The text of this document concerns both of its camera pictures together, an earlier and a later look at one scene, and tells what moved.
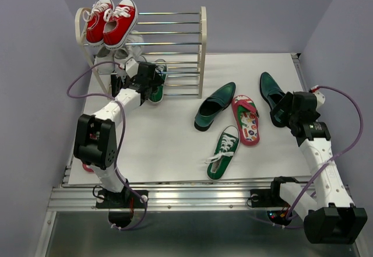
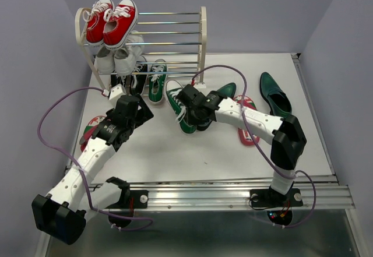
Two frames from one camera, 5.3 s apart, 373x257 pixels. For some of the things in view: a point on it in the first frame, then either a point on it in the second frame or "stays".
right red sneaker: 119,21 stays
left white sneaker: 104,54 stays
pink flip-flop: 247,119 stays
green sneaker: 161,71 stays
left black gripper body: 156,81 → 143,115
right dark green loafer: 276,98 stays
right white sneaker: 133,48 stays
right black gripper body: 292,118 → 193,118
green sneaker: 224,153 → 172,88
